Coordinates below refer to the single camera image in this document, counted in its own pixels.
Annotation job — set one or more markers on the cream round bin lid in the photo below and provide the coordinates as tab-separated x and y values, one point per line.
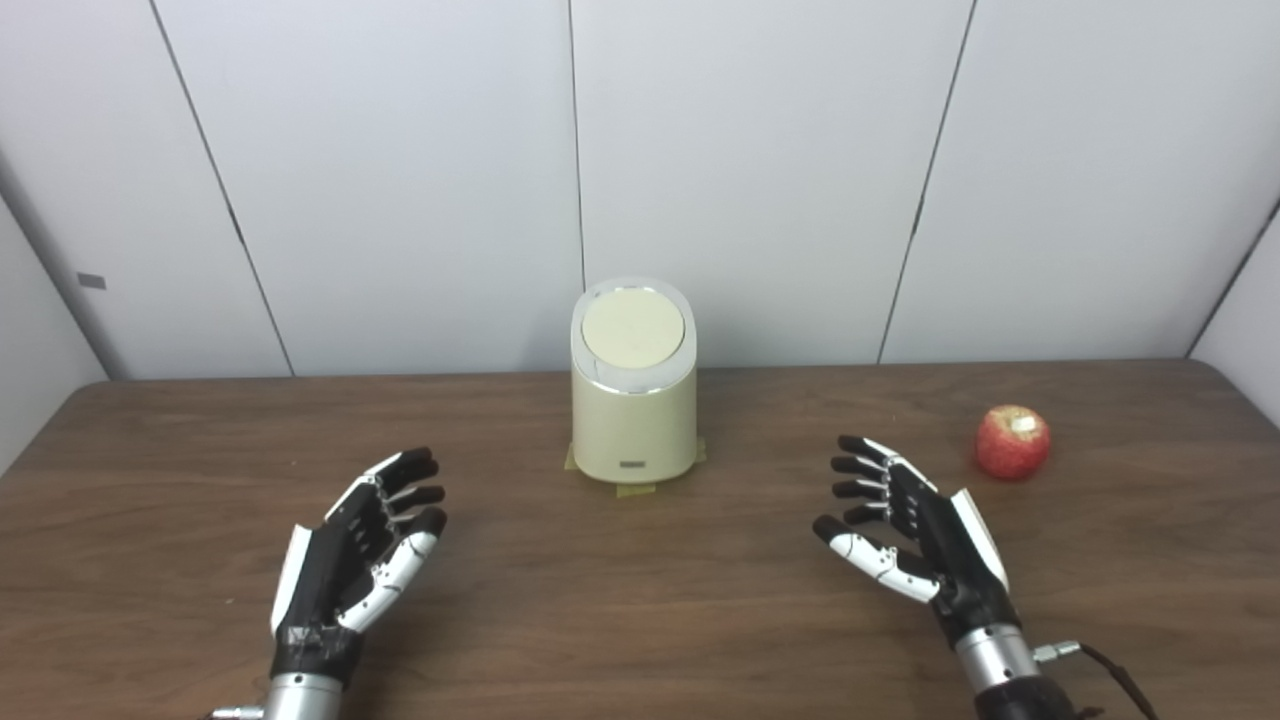
633	328

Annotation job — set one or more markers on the small grey wall label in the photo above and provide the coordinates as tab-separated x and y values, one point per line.
91	281

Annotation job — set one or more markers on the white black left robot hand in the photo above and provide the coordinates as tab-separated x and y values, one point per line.
320	570

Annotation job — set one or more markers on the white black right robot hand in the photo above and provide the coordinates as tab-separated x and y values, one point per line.
945	545

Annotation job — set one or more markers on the red apple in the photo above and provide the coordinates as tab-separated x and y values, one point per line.
1012	442

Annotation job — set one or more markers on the cream-colored round bin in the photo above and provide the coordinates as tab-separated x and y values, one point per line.
633	425

